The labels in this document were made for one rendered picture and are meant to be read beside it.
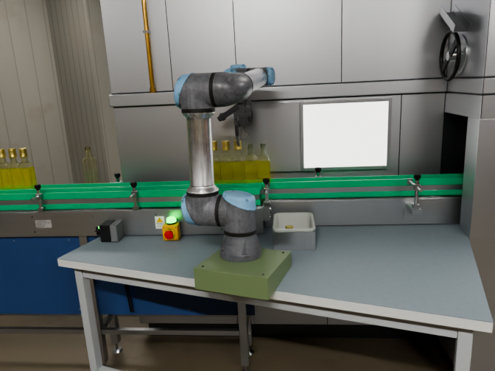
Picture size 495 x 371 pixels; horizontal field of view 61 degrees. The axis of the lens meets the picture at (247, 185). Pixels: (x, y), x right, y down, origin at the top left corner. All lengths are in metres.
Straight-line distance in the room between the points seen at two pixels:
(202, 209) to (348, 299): 0.57
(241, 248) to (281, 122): 0.81
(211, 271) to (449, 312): 0.73
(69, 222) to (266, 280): 1.12
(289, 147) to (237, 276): 0.89
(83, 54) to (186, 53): 2.75
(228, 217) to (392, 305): 0.59
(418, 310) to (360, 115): 1.04
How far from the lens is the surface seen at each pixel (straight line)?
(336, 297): 1.40
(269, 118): 2.06
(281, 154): 2.08
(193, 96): 1.42
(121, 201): 2.02
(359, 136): 2.10
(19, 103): 4.71
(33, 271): 2.36
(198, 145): 1.45
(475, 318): 1.38
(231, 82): 1.41
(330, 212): 1.97
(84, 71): 4.80
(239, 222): 1.44
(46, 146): 4.89
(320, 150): 2.09
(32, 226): 2.24
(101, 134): 4.74
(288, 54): 2.08
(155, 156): 2.22
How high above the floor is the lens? 1.42
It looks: 14 degrees down
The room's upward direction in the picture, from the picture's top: 3 degrees counter-clockwise
